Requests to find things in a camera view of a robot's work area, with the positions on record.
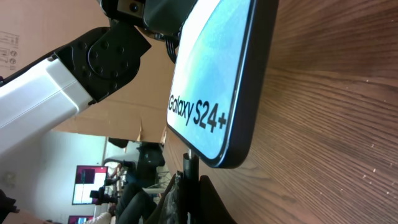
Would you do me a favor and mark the person in white sleeve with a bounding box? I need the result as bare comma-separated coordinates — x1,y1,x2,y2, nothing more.
83,205,116,224

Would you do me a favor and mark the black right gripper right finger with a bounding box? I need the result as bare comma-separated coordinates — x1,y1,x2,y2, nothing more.
198,175,236,224

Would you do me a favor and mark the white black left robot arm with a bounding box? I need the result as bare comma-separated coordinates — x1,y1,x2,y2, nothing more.
1,0,195,152

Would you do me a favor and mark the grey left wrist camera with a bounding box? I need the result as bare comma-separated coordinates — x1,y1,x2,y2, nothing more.
98,0,145,20

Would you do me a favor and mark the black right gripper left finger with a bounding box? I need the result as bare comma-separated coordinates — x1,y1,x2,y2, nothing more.
146,171,185,224

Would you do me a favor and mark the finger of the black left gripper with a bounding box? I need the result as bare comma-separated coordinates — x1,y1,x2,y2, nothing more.
144,0,197,35

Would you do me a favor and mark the red white computer monitor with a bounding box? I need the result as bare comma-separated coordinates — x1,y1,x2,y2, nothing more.
72,166,108,205

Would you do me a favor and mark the blue Galaxy smartphone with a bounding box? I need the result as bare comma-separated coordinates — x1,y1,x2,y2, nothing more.
167,0,279,169

